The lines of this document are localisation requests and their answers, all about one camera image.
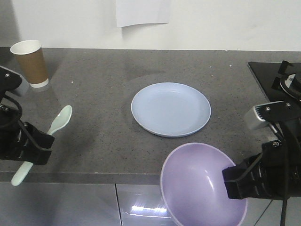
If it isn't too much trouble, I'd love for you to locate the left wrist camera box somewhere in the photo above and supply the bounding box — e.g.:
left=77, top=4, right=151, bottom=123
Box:
left=0, top=66, right=30, bottom=97

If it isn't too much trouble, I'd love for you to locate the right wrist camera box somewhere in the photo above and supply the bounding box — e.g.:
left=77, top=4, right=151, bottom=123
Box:
left=244, top=101, right=301, bottom=130

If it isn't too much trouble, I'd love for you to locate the white paper sheet on wall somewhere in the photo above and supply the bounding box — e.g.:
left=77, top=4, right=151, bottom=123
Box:
left=116, top=0, right=171, bottom=28

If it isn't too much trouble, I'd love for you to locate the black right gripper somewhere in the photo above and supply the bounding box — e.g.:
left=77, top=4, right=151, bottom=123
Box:
left=222, top=118, right=301, bottom=200

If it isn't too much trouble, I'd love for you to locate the light blue plastic plate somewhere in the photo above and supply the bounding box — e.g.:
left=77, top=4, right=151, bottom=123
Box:
left=131, top=82, right=212, bottom=137

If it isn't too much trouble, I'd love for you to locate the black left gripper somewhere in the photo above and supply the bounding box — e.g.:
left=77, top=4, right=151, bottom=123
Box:
left=0, top=104, right=55, bottom=164

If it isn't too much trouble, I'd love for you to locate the pale green plastic spoon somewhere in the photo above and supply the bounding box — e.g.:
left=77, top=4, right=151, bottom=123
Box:
left=11, top=105, right=72, bottom=186

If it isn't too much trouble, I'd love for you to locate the brown paper cup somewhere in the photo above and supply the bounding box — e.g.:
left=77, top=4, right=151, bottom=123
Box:
left=10, top=40, right=49, bottom=89

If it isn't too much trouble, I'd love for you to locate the lilac plastic bowl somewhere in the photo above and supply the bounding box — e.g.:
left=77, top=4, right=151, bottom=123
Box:
left=160, top=143, right=248, bottom=226

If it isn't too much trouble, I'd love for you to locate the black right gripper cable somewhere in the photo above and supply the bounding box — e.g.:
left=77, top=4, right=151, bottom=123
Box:
left=269, top=121, right=291, bottom=226

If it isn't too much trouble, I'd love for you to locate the black gas stove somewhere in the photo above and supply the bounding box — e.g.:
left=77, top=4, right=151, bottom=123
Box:
left=248, top=62, right=301, bottom=106

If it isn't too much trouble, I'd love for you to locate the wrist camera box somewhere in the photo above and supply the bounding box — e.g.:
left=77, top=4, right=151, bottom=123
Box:
left=0, top=66, right=30, bottom=97
left=244, top=101, right=301, bottom=130

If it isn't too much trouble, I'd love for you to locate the grey cabinet door panel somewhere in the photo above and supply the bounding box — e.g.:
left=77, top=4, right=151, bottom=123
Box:
left=0, top=181, right=301, bottom=226

